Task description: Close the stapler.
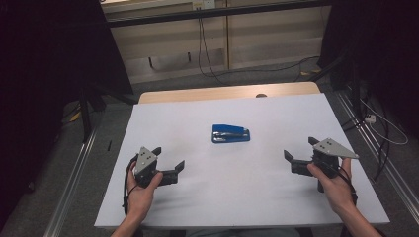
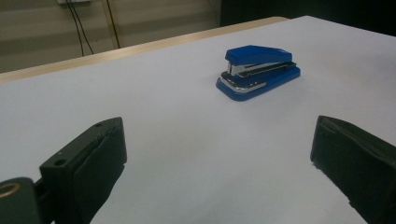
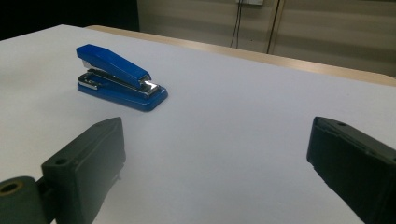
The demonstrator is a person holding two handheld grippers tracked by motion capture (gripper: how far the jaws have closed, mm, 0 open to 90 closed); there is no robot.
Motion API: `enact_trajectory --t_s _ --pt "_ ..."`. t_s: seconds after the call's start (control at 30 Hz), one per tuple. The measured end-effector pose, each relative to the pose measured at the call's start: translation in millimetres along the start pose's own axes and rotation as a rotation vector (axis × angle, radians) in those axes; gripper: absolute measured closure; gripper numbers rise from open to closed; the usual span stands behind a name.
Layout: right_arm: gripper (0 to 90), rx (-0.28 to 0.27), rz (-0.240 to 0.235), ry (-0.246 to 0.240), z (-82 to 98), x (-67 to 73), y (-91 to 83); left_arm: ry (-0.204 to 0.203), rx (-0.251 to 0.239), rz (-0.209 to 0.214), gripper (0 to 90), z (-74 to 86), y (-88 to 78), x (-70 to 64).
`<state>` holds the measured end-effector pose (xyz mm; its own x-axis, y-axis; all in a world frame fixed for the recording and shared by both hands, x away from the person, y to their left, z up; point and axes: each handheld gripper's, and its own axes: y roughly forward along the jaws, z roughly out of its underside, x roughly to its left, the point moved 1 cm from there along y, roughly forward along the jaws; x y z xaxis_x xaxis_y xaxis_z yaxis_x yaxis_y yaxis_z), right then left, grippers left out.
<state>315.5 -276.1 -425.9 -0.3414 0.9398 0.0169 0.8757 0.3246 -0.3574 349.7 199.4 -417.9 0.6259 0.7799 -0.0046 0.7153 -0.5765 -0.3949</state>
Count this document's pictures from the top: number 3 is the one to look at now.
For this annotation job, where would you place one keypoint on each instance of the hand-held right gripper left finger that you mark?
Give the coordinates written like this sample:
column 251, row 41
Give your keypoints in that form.
column 84, row 165

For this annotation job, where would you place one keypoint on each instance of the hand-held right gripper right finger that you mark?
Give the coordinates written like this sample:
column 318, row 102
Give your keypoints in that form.
column 358, row 168

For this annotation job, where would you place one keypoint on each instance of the blue stapler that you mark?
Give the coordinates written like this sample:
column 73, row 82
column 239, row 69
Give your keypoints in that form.
column 118, row 67

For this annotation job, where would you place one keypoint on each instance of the wooden table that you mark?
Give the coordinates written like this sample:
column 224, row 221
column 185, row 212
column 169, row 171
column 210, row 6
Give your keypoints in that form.
column 280, row 60

